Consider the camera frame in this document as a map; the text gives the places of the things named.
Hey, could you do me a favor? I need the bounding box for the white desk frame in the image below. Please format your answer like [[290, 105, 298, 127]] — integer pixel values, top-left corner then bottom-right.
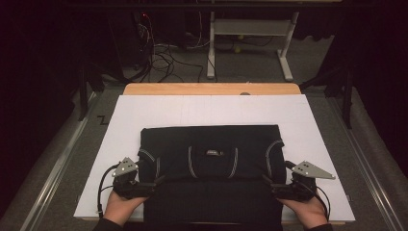
[[206, 11, 300, 83]]

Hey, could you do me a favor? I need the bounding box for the person's left hand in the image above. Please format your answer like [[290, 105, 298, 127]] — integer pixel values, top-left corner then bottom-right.
[[103, 191, 149, 227]]

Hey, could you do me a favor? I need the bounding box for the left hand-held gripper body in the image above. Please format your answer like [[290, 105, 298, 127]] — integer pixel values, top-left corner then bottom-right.
[[111, 156, 157, 200]]

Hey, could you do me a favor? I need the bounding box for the person's right hand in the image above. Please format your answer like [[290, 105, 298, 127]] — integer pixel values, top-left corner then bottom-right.
[[276, 195, 329, 229]]

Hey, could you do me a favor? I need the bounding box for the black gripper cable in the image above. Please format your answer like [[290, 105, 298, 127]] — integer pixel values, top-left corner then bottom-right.
[[304, 181, 332, 223], [96, 164, 120, 219]]

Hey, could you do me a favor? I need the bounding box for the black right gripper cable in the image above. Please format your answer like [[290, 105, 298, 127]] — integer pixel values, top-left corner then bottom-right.
[[304, 181, 332, 223]]

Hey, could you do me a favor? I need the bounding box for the white board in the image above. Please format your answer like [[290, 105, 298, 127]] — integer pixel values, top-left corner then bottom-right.
[[73, 93, 356, 222]]

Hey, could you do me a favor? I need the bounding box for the black knit vest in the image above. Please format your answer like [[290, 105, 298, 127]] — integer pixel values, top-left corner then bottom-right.
[[138, 124, 288, 231]]

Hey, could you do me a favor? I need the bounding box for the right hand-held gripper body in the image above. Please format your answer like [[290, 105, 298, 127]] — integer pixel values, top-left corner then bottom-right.
[[269, 160, 337, 203]]

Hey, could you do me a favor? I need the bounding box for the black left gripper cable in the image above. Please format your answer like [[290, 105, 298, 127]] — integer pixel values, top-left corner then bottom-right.
[[96, 164, 120, 219]]

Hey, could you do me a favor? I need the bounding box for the metal floor rail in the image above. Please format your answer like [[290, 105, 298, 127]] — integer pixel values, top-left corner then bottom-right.
[[18, 90, 98, 231], [325, 95, 406, 231]]

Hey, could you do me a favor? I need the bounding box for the black metal stand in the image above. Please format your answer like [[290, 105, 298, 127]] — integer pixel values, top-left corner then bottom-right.
[[77, 59, 106, 122], [299, 65, 354, 130]]

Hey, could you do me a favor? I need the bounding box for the tangle of floor cables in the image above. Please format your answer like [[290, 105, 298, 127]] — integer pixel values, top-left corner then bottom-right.
[[134, 12, 208, 84]]

